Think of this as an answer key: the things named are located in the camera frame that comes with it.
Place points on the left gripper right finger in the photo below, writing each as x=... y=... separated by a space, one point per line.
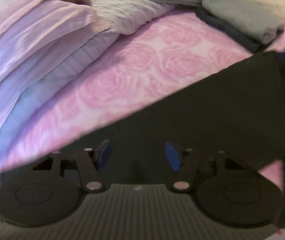
x=184 y=162

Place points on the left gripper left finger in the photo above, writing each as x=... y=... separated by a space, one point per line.
x=90 y=164

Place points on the pink floral bed sheet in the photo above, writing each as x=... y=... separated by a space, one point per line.
x=161 y=58

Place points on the folded grey garment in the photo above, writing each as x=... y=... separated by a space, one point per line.
x=249 y=17

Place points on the folded dark garment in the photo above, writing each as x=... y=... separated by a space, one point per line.
x=248 y=43

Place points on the striped white blanket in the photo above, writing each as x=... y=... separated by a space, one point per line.
x=127 y=16

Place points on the black trousers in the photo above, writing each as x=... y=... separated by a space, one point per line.
x=240 y=110

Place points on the folded lilac duvet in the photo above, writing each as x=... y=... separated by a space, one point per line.
x=35 y=37

